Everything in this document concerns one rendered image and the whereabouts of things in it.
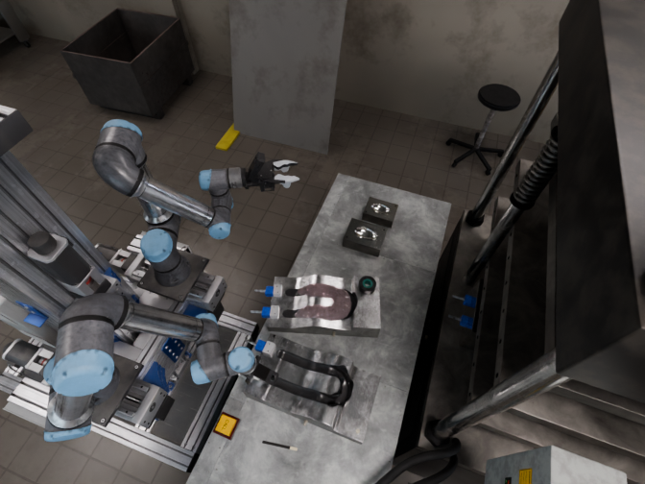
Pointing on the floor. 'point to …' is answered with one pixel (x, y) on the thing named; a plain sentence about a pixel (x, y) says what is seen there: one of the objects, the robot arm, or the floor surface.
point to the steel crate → (131, 61)
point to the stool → (505, 100)
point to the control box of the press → (550, 469)
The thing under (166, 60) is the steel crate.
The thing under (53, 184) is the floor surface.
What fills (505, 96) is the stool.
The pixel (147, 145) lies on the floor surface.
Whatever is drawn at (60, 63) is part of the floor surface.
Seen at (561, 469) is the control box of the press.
